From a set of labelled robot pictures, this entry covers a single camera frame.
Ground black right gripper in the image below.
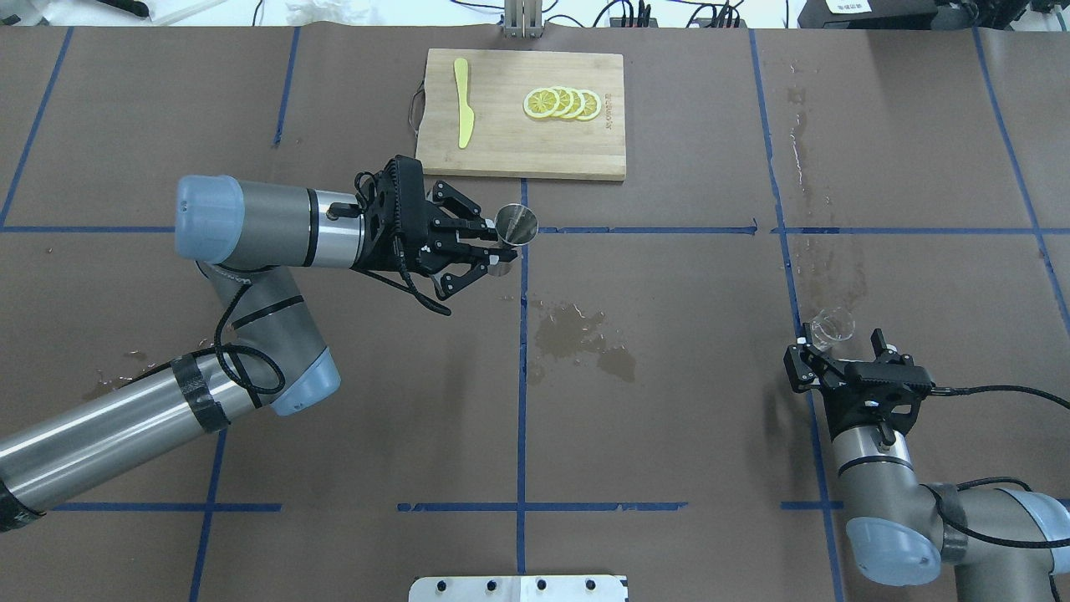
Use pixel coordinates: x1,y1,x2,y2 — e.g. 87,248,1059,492
783,328,934,436

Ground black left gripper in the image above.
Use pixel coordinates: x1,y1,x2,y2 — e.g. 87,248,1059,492
393,181,518,300

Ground clear glass beaker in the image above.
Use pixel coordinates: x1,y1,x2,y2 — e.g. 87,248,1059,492
803,305,856,352

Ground steel jigger measuring cup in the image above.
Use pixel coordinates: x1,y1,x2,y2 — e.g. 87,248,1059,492
485,203,538,277

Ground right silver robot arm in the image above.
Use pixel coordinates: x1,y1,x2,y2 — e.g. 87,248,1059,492
784,324,1069,601

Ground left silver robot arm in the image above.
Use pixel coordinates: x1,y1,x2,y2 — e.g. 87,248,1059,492
3,156,538,532

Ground bamboo cutting board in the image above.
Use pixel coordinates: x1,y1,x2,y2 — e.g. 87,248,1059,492
416,48,627,181

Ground yellow plastic knife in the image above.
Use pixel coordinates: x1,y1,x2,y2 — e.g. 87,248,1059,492
452,57,476,150

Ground lemon slice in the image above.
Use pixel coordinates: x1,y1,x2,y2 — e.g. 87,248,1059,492
574,90,603,122
522,87,561,120
563,89,586,120
551,84,578,118

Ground black computer box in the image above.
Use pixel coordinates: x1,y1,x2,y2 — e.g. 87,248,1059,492
797,1,939,30

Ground aluminium frame post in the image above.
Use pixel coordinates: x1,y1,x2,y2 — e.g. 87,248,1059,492
501,0,545,38

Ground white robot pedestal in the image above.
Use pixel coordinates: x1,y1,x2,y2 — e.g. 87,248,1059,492
408,574,629,601

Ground black handled tool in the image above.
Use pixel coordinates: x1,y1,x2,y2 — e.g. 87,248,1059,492
96,0,150,19

